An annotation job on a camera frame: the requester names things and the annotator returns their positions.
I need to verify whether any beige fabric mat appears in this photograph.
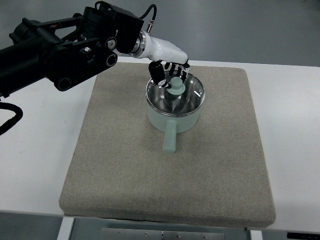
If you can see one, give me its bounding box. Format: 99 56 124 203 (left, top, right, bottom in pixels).
59 63 276 228

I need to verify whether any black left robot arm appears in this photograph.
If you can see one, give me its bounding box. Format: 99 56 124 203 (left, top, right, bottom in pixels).
0 1 144 98

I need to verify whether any metal plate under table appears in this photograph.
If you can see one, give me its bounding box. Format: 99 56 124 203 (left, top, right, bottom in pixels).
100 227 226 240

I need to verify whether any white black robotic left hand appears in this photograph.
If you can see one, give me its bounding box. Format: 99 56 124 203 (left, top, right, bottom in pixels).
130 31 190 89

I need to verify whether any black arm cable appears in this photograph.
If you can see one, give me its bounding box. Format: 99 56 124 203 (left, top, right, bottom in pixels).
0 101 24 136

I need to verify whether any glass lid with green knob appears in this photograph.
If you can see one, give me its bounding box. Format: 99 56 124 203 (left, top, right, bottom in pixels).
145 74 205 117

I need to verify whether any mint green saucepan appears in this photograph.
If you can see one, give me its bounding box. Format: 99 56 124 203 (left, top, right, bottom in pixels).
147 104 202 154

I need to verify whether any white table leg frame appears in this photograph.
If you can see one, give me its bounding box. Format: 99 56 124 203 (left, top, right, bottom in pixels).
57 217 75 240

